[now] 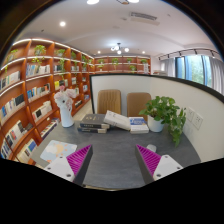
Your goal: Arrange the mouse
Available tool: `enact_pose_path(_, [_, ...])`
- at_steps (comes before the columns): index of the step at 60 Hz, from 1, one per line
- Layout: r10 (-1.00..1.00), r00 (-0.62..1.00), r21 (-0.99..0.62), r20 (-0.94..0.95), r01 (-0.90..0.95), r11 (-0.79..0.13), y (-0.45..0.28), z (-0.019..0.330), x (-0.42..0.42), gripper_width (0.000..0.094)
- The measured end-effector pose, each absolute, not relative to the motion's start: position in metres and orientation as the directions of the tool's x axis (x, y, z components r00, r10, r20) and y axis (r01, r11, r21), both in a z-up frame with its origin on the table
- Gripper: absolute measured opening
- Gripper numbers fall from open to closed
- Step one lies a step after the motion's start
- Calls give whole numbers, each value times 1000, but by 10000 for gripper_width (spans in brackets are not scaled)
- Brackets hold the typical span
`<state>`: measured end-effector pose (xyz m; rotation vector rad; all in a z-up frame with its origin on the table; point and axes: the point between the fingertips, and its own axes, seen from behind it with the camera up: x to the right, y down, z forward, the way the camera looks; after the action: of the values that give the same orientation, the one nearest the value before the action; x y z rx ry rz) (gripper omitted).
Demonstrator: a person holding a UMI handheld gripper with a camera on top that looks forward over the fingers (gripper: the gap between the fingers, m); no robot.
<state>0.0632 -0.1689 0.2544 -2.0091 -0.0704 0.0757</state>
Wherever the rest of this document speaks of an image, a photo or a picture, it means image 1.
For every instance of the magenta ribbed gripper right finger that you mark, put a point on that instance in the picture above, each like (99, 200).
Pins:
(153, 166)

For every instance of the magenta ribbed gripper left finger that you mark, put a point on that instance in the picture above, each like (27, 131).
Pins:
(73, 167)

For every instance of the dark book at bottom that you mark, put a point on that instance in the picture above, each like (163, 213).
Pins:
(91, 130)

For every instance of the blue and white book stack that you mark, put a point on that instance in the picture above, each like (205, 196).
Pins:
(138, 125)

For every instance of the black book on top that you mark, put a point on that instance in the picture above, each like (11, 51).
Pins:
(94, 121)

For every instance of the white leaning book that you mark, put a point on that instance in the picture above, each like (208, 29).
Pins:
(117, 120)

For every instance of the green potted plant white pot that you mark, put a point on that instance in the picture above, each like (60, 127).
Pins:
(164, 110)

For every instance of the right tan chair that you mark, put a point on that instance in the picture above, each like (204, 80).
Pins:
(136, 101)

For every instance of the tan chair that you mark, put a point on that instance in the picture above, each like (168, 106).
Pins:
(136, 101)
(109, 100)

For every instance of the white vase with flowers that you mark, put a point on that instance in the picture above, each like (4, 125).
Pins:
(64, 100)

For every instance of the left tan chair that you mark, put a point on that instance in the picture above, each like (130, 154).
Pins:
(109, 100)

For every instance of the back wooden bookshelf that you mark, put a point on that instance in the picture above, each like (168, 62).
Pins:
(123, 64)

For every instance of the ceiling chandelier lamp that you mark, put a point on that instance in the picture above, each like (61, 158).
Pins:
(119, 49)

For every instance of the white wall socket panel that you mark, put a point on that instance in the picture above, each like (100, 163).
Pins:
(194, 118)

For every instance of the wooden bookshelf wall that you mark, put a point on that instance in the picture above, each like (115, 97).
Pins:
(31, 75)

